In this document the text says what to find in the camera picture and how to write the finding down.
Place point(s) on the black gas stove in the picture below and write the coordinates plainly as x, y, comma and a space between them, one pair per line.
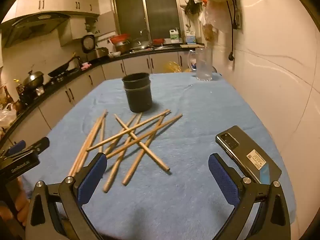
62, 76

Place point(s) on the black wok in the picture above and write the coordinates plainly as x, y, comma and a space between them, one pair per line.
58, 70

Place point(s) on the dark glass sauce bottle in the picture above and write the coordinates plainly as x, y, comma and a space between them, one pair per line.
8, 96

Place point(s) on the steel pot with lid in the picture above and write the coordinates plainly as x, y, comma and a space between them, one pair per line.
33, 78

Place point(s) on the wall socket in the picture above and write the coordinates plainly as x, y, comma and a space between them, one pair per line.
238, 20

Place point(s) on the grey range hood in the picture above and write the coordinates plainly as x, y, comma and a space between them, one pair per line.
32, 26

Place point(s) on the person's left hand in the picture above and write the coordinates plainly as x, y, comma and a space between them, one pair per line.
22, 207

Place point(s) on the yellow plastic bag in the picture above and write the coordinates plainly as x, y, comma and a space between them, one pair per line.
175, 67

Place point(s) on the white plastic bag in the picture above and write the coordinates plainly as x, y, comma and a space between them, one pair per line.
7, 116

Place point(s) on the frosted sliding window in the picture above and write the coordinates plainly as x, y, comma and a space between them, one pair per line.
130, 15

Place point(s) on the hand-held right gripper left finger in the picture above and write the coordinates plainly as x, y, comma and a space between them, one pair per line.
91, 180

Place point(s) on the clear plastic bag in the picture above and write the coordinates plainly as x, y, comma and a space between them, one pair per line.
212, 15

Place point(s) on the wooden cutting board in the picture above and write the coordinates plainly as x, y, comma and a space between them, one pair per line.
191, 45

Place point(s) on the plastic bag of brown food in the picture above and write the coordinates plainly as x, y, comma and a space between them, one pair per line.
209, 33

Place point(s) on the black smartphone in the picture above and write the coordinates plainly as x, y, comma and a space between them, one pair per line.
240, 145

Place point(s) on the steel pot under basin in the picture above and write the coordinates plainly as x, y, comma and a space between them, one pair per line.
122, 47

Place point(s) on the white lower cabinets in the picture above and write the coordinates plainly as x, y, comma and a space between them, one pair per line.
57, 105

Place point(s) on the white jug blue label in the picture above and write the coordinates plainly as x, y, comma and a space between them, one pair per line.
190, 37

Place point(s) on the dark hanging bundle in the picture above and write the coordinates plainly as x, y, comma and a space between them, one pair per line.
193, 5

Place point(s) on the clear glass pitcher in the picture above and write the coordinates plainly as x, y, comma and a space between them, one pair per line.
204, 67

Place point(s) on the red plastic basin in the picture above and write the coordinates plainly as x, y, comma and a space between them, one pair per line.
120, 38

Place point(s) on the bunch of wooden chopsticks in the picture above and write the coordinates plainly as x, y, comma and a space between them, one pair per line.
129, 129

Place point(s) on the red bowl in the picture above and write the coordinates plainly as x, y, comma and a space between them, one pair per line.
158, 41

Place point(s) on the white green detergent bottle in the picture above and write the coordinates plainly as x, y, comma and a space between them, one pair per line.
175, 36

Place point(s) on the small corner shelf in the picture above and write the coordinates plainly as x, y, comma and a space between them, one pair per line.
92, 26

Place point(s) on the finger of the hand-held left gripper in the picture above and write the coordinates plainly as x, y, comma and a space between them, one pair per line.
16, 146
41, 143

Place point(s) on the silver rice cooker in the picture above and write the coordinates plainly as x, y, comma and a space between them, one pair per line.
88, 43

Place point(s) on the chrome sink faucet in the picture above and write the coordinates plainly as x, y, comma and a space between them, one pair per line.
147, 33

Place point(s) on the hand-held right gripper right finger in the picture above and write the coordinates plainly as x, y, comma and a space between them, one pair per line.
223, 180

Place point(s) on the black kitchen countertop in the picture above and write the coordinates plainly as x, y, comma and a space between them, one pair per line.
75, 75

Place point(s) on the blue table cloth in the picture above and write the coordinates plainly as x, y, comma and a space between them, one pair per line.
175, 192

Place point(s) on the black chopstick holder cup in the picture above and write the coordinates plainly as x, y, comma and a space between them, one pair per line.
138, 97

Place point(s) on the pink cloth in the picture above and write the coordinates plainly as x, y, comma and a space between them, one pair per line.
86, 65

